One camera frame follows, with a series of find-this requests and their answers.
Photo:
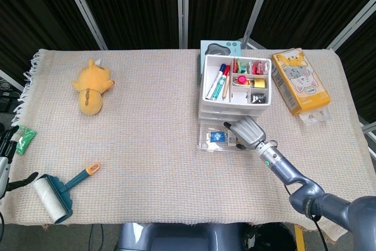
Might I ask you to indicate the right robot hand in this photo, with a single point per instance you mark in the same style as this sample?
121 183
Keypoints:
249 132

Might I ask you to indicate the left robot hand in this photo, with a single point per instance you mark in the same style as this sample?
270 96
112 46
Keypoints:
3 171

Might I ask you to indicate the small white labelled box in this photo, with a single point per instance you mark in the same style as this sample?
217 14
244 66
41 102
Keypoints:
231 140

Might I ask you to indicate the clear plastic drawer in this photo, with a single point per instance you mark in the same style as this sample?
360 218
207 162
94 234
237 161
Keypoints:
205 133

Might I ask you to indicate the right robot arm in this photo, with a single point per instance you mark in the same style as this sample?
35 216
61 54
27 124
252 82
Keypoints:
282 168

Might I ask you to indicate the white plastic drawer organizer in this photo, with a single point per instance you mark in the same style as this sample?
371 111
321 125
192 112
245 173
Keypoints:
232 110

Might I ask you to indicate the blue foil packet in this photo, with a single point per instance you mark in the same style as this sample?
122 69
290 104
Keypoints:
217 136

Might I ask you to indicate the black binder clips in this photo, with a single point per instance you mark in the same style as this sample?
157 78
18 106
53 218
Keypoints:
258 98

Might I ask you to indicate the green tissue packet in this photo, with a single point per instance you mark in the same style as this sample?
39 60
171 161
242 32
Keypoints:
28 140

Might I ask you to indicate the small white ball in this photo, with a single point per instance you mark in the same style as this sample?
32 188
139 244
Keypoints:
203 145

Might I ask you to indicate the wooden pencil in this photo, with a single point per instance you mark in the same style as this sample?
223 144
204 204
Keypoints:
225 89

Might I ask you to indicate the yellow tape roll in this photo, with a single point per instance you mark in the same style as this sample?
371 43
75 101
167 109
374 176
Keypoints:
260 83

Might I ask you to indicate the pink round badge reel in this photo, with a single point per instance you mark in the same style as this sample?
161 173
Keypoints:
242 80

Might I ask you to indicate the red cap teal marker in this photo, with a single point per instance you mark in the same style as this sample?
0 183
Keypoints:
220 87

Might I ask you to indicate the blue cap white marker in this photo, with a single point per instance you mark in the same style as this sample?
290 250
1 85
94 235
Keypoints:
217 79

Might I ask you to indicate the red candy packet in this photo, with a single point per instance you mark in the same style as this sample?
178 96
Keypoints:
260 67

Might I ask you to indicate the green and red packet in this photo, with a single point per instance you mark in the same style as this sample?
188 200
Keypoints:
239 66

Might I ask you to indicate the yellow cat print tissue pack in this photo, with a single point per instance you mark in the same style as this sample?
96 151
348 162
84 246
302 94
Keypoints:
296 77

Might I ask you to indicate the pale teal box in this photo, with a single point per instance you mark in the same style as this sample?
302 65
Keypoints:
217 46

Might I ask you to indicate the beige woven tablecloth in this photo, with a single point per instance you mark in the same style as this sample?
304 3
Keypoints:
161 160

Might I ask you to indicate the black trash bin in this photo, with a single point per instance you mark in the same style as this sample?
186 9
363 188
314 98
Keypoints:
273 239

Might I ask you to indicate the yellow plush toy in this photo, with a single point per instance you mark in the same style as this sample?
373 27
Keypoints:
91 86

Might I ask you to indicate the gray robot torso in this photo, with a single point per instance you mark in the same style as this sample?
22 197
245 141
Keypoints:
176 237

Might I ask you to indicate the gray partition frame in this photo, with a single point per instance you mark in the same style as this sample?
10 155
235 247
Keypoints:
352 24
85 10
182 7
11 80
258 1
368 129

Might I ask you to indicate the yellow post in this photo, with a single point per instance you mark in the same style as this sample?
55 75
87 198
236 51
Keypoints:
299 237

